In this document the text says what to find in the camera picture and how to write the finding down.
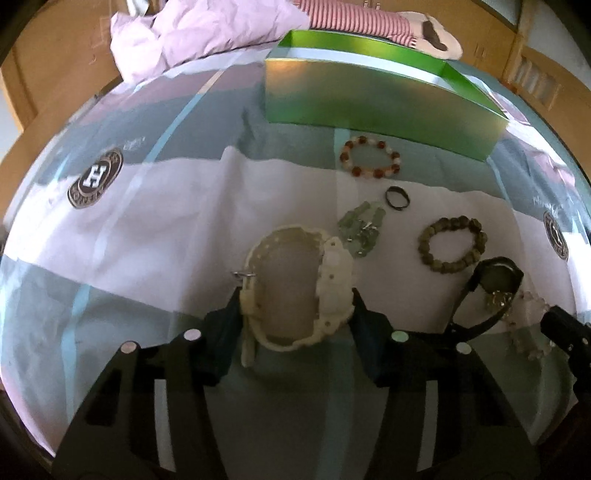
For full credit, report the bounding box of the striped bed sheet with logo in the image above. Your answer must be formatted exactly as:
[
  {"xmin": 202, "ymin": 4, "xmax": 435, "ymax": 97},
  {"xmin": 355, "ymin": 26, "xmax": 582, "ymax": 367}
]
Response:
[{"xmin": 0, "ymin": 46, "xmax": 591, "ymax": 480}]

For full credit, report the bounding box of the black wristwatch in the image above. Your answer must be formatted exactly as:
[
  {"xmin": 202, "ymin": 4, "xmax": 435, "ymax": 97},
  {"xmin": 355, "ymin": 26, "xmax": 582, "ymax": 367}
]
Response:
[{"xmin": 444, "ymin": 257, "xmax": 525, "ymax": 337}]

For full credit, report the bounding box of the dark metal ring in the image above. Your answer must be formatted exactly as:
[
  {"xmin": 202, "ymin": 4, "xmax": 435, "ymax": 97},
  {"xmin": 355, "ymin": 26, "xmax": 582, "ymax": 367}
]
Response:
[{"xmin": 385, "ymin": 186, "xmax": 411, "ymax": 212}]

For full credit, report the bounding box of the brown wooden bead bracelet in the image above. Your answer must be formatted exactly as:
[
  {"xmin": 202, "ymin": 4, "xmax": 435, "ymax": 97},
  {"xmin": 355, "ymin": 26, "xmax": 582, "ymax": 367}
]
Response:
[{"xmin": 418, "ymin": 216, "xmax": 489, "ymax": 274}]

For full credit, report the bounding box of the red and white bead bracelet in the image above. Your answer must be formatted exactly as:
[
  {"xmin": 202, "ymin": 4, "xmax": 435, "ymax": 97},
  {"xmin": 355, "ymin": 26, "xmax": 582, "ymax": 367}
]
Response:
[{"xmin": 339, "ymin": 135, "xmax": 402, "ymax": 177}]

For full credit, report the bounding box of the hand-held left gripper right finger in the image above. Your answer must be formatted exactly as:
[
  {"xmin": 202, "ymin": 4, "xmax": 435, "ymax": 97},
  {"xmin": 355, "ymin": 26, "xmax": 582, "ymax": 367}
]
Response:
[{"xmin": 351, "ymin": 287, "xmax": 544, "ymax": 480}]

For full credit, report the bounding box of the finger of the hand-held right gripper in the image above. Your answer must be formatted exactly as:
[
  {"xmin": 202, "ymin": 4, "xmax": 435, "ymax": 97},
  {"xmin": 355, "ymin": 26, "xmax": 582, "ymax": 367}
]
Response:
[{"xmin": 540, "ymin": 305, "xmax": 591, "ymax": 403}]

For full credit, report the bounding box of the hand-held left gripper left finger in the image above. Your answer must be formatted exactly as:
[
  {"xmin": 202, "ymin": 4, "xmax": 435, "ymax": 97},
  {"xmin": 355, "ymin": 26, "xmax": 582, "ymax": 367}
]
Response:
[{"xmin": 52, "ymin": 286, "xmax": 245, "ymax": 480}]

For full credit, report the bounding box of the green cardboard box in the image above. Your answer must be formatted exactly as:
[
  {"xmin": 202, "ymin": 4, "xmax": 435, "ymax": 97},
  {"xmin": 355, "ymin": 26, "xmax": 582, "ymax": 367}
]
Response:
[{"xmin": 264, "ymin": 30, "xmax": 509, "ymax": 162}]

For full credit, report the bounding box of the clear crystal bead bracelet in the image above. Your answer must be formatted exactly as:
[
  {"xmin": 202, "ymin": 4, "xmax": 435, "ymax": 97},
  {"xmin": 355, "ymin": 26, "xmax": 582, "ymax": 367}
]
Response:
[{"xmin": 485, "ymin": 288, "xmax": 555, "ymax": 361}]

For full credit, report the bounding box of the striped plush toy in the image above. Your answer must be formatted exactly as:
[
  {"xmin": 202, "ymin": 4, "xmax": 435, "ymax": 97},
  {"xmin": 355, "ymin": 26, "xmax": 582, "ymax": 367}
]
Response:
[{"xmin": 295, "ymin": 0, "xmax": 463, "ymax": 60}]

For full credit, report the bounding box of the pale green jade bracelet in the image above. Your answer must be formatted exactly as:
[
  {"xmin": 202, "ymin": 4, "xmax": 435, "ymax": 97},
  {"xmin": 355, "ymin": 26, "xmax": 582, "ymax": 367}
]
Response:
[{"xmin": 336, "ymin": 200, "xmax": 387, "ymax": 257}]

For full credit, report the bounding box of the wooden bed headboard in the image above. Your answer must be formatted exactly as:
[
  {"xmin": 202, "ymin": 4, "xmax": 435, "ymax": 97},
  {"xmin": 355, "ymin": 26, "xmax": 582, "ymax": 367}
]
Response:
[{"xmin": 0, "ymin": 0, "xmax": 125, "ymax": 153}]

